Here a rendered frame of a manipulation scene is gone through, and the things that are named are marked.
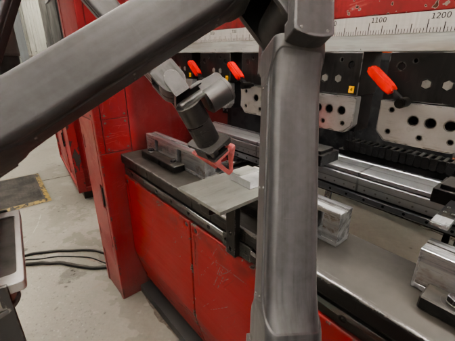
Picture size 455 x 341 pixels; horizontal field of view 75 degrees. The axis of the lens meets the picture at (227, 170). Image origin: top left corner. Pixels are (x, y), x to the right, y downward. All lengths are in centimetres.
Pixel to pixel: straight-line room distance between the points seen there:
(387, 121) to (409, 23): 17
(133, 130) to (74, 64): 127
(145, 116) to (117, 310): 109
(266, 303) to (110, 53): 27
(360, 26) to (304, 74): 38
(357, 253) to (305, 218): 54
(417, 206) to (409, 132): 38
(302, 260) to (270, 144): 12
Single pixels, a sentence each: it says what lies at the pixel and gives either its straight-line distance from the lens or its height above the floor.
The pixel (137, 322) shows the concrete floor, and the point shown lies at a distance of 184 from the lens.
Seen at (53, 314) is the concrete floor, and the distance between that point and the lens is 205.
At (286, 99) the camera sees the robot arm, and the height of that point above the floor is 129.
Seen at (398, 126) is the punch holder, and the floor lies 121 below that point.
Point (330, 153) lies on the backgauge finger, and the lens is 107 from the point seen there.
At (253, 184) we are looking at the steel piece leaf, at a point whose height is 100.
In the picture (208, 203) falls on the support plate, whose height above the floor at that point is 100.
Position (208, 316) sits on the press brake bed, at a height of 38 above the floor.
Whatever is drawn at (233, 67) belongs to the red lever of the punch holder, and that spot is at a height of 130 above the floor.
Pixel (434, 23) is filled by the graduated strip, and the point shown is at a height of 138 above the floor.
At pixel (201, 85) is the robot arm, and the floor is 127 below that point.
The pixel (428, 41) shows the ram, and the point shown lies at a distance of 64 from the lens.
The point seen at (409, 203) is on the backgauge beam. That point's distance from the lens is 100.
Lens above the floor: 134
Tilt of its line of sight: 22 degrees down
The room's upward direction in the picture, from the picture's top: straight up
